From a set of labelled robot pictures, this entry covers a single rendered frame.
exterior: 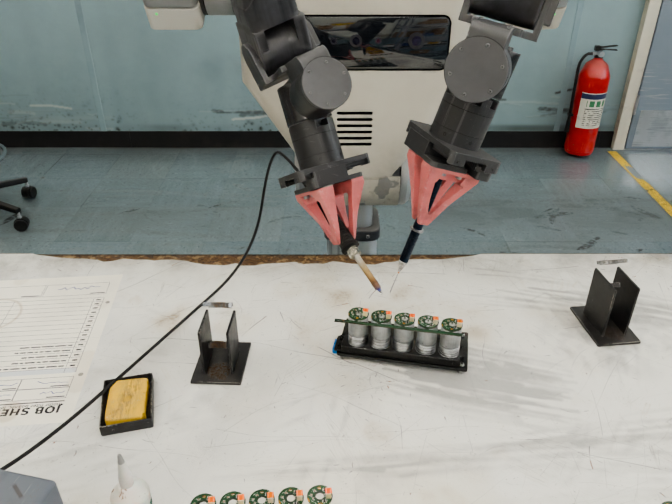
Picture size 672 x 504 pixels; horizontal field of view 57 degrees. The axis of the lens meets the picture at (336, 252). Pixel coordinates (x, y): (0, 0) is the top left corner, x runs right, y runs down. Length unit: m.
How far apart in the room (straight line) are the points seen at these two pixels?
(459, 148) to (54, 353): 0.56
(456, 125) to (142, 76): 2.88
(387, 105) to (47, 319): 0.61
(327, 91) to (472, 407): 0.39
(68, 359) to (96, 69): 2.76
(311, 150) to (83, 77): 2.86
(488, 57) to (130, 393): 0.52
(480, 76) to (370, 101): 0.49
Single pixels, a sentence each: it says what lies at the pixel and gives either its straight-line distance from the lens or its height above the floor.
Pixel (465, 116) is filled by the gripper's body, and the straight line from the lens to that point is 0.65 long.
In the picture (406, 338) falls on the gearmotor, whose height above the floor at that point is 0.79.
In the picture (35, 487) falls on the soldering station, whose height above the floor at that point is 0.85.
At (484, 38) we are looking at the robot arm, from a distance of 0.58.
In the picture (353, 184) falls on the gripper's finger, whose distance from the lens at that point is 0.76.
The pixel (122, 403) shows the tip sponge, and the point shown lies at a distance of 0.75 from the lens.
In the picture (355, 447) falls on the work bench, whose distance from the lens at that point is 0.68.
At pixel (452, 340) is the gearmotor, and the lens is 0.75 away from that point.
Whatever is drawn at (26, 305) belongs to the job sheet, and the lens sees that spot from 0.97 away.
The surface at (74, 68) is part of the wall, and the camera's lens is 3.55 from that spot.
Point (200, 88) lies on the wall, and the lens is 3.39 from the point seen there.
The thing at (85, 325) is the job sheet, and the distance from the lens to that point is 0.90.
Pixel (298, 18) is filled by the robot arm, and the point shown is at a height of 1.12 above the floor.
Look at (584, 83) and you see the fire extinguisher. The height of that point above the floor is 0.39.
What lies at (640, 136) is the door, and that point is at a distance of 3.72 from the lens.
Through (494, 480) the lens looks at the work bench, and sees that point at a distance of 0.68.
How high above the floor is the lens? 1.27
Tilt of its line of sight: 31 degrees down
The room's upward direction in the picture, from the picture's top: straight up
